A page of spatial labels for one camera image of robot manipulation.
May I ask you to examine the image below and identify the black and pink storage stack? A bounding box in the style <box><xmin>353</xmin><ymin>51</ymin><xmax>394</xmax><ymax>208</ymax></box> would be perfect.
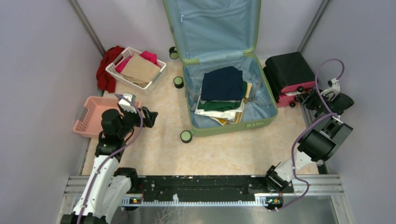
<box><xmin>263</xmin><ymin>52</ymin><xmax>315</xmax><ymax>107</ymax></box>

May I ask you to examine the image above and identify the pink plastic basket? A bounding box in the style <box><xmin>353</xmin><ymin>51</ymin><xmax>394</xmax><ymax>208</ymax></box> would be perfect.
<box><xmin>73</xmin><ymin>96</ymin><xmax>123</xmax><ymax>139</ymax></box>

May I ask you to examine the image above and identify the navy blue garment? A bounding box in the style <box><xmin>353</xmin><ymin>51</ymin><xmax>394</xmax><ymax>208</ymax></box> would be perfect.
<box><xmin>201</xmin><ymin>66</ymin><xmax>245</xmax><ymax>101</ymax></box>

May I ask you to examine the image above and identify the green hard-shell suitcase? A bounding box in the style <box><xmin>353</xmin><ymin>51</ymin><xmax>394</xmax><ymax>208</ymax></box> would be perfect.
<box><xmin>163</xmin><ymin>0</ymin><xmax>278</xmax><ymax>143</ymax></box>

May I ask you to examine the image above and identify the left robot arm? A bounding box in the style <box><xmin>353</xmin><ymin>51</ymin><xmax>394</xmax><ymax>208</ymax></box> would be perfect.
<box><xmin>60</xmin><ymin>107</ymin><xmax>158</xmax><ymax>224</ymax></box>

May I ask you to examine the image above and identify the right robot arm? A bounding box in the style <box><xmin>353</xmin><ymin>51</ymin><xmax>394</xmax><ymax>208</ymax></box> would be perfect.
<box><xmin>264</xmin><ymin>91</ymin><xmax>354</xmax><ymax>192</ymax></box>

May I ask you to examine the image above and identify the tan folded cloth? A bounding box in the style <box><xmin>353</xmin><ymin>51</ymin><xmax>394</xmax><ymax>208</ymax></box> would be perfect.
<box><xmin>121</xmin><ymin>54</ymin><xmax>161</xmax><ymax>88</ymax></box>

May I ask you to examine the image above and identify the red cloth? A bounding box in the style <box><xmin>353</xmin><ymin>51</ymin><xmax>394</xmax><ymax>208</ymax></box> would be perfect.
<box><xmin>96</xmin><ymin>45</ymin><xmax>125</xmax><ymax>93</ymax></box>

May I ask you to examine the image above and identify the white plastic basket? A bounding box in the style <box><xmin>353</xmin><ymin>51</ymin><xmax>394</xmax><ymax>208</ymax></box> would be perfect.
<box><xmin>105</xmin><ymin>47</ymin><xmax>167</xmax><ymax>95</ymax></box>

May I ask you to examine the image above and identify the magenta cloth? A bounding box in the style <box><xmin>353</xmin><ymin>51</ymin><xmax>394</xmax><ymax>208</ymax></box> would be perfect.
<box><xmin>115</xmin><ymin>51</ymin><xmax>161</xmax><ymax>73</ymax></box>

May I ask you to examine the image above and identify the yellow patterned garment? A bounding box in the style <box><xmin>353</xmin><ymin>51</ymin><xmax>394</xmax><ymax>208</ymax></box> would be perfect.
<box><xmin>211</xmin><ymin>112</ymin><xmax>243</xmax><ymax>126</ymax></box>

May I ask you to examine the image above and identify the white folded garment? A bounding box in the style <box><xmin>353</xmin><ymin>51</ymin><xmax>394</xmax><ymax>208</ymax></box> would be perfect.
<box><xmin>194</xmin><ymin>102</ymin><xmax>245</xmax><ymax>119</ymax></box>

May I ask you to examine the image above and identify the green folded garment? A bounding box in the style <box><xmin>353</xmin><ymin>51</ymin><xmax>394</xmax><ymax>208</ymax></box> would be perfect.
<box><xmin>197</xmin><ymin>81</ymin><xmax>250</xmax><ymax>112</ymax></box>

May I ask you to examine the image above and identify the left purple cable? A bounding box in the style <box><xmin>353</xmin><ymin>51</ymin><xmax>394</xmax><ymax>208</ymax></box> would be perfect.
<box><xmin>76</xmin><ymin>93</ymin><xmax>144</xmax><ymax>224</ymax></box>

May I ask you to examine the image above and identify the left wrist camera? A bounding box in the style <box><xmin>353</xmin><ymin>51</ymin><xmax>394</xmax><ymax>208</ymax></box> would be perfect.
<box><xmin>118</xmin><ymin>93</ymin><xmax>136</xmax><ymax>113</ymax></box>

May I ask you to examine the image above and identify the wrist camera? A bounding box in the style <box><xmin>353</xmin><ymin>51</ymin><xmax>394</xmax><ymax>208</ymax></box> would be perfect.
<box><xmin>321</xmin><ymin>78</ymin><xmax>340</xmax><ymax>101</ymax></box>
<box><xmin>118</xmin><ymin>93</ymin><xmax>136</xmax><ymax>113</ymax></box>

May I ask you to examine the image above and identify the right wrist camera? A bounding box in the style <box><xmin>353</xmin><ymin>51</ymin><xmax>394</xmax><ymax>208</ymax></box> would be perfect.
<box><xmin>321</xmin><ymin>78</ymin><xmax>340</xmax><ymax>101</ymax></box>

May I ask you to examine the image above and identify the right aluminium corner post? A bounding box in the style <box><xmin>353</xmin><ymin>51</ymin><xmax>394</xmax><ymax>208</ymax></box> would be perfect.
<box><xmin>297</xmin><ymin>0</ymin><xmax>331</xmax><ymax>52</ymax></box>

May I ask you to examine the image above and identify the aluminium corner post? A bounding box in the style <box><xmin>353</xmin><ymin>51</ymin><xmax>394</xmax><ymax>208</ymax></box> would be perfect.
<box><xmin>67</xmin><ymin>0</ymin><xmax>106</xmax><ymax>57</ymax></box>
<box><xmin>297</xmin><ymin>0</ymin><xmax>331</xmax><ymax>52</ymax></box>

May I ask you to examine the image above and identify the left aluminium corner post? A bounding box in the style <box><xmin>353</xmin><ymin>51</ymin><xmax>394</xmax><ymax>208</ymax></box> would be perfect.
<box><xmin>67</xmin><ymin>0</ymin><xmax>106</xmax><ymax>57</ymax></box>

